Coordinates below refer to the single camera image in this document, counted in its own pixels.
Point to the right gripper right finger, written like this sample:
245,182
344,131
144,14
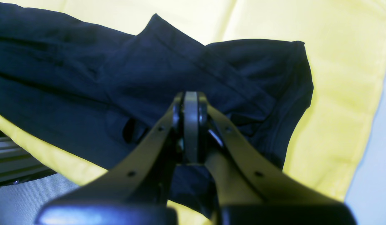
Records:
250,189

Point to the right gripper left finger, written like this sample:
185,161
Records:
135,192

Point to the yellow table cloth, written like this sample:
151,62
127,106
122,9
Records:
346,45

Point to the dark navy T-shirt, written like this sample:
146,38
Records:
95,92

